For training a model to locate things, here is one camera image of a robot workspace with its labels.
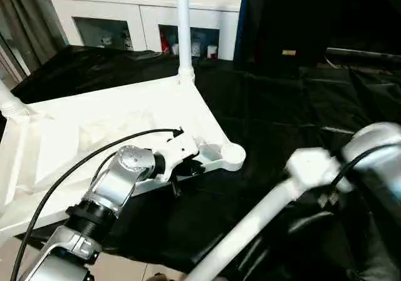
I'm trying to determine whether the white plastic table top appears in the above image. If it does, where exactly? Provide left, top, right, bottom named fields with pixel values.
left=0, top=73, right=247, bottom=241

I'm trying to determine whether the black speaker with gold label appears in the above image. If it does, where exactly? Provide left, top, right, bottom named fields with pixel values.
left=246, top=0, right=329, bottom=69

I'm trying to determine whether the blue upright panel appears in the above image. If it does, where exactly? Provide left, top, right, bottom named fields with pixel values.
left=233, top=0, right=251, bottom=61

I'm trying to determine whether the dark metal bar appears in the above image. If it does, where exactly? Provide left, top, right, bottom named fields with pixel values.
left=325, top=46, right=401, bottom=60

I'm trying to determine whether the white plastic table leg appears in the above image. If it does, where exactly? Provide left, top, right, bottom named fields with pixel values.
left=0, top=79, right=31, bottom=119
left=184, top=179, right=297, bottom=281
left=174, top=0, right=197, bottom=87

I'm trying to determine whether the white sideboard cabinet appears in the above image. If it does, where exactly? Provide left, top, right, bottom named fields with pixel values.
left=48, top=0, right=246, bottom=61

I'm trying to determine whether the grey curtain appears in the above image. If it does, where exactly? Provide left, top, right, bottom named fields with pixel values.
left=0, top=0, right=69, bottom=75

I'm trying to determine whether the black mat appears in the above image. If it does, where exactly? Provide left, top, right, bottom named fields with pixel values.
left=9, top=44, right=401, bottom=281

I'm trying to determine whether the black left camera cable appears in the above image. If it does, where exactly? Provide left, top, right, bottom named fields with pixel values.
left=8, top=126, right=186, bottom=281

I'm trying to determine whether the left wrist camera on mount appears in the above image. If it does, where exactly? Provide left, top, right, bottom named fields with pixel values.
left=152, top=126, right=201, bottom=184

